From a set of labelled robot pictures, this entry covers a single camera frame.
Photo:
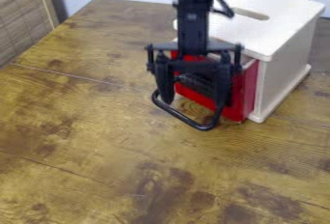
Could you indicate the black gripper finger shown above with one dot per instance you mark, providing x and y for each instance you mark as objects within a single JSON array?
[
  {"x": 165, "y": 78},
  {"x": 222, "y": 79}
]

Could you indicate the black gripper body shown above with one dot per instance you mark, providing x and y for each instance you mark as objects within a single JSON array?
[{"x": 193, "y": 41}]

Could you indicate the white wooden cabinet box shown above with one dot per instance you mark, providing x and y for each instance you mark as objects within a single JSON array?
[{"x": 274, "y": 29}]

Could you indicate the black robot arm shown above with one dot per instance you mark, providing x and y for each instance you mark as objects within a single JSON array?
[{"x": 194, "y": 61}]

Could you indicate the red wooden drawer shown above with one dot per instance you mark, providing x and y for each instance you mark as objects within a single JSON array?
[{"x": 242, "y": 95}]

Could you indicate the black metal drawer handle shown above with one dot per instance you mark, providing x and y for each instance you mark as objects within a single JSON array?
[{"x": 185, "y": 118}]

